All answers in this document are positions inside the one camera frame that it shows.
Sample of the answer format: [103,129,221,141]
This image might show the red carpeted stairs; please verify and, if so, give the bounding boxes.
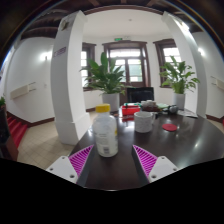
[6,114,29,148]

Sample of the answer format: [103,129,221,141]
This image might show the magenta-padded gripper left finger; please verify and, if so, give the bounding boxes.
[45,143,98,190]

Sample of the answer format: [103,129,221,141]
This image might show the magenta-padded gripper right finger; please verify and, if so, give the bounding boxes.
[130,143,180,188]

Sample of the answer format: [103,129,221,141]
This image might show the dark tray with small cups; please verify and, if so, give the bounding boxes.
[140,99,163,113]

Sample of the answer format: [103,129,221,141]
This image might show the printed magazine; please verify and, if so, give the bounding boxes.
[176,109,198,119]

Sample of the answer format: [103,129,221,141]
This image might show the white wall radiator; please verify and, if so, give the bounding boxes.
[9,82,37,100]
[210,76,224,92]

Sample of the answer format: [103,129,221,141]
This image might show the purple wall sign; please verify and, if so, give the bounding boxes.
[53,46,68,58]

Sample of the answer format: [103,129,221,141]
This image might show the clear yellow-capped drink bottle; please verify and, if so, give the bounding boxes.
[91,103,120,158]

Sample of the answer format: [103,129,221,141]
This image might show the potted plant in white pot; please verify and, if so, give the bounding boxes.
[79,51,129,113]
[159,55,201,110]

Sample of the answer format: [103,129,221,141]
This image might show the red plastic basket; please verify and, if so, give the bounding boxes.
[121,104,141,117]

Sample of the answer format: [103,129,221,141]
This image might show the brown framed glass door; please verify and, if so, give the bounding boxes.
[102,40,152,90]

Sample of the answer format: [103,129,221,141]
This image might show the dark round pot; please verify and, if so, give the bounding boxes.
[167,104,179,115]

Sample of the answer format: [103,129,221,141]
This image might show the flat round red coaster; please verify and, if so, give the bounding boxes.
[161,123,178,132]

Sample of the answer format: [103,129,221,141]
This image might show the brown framed window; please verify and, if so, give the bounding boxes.
[81,42,98,92]
[153,38,183,88]

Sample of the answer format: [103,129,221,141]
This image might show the green box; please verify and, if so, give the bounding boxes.
[123,102,141,108]

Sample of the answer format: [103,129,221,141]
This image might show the white speckled mug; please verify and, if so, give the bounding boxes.
[133,110,157,134]

